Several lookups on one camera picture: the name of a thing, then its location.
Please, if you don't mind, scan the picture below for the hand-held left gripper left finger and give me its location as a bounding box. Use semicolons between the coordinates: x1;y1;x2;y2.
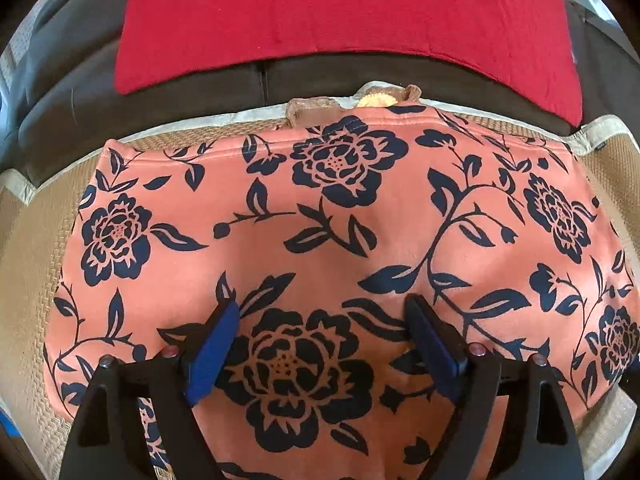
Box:
59;300;242;480

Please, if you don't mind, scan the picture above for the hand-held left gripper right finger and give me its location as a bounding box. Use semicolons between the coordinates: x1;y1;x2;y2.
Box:
403;293;587;480

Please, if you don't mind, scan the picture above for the orange floral blouse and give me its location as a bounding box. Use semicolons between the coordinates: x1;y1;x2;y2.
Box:
42;85;640;480

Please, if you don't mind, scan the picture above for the woven mat with beige trim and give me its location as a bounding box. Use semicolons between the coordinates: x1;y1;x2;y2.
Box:
0;80;640;480

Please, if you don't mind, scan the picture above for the dark brown leather sofa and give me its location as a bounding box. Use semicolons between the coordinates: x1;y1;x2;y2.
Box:
0;0;640;186

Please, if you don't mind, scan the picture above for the red towel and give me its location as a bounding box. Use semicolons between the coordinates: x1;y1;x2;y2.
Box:
114;0;585;127

